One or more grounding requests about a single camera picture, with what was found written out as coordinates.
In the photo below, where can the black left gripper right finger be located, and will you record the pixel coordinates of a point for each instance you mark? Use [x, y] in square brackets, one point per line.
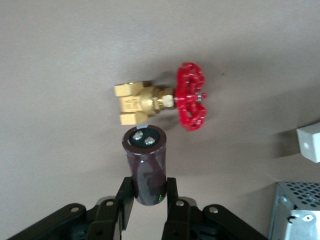
[185, 220]

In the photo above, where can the brass valve with red handwheel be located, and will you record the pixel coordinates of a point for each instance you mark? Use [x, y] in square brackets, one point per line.
[190, 100]

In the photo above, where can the silver metal power supply box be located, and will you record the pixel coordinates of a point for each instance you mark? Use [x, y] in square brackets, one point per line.
[300, 220]

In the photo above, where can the brown table cover sheet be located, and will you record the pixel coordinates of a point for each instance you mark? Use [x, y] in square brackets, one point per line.
[75, 62]

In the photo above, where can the white curved plastic bracket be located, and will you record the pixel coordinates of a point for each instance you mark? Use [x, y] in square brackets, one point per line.
[310, 142]

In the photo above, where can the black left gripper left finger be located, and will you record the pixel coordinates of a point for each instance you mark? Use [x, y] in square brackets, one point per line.
[105, 220]

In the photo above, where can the dark brown cylindrical capacitor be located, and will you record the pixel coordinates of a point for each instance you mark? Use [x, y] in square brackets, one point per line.
[147, 170]

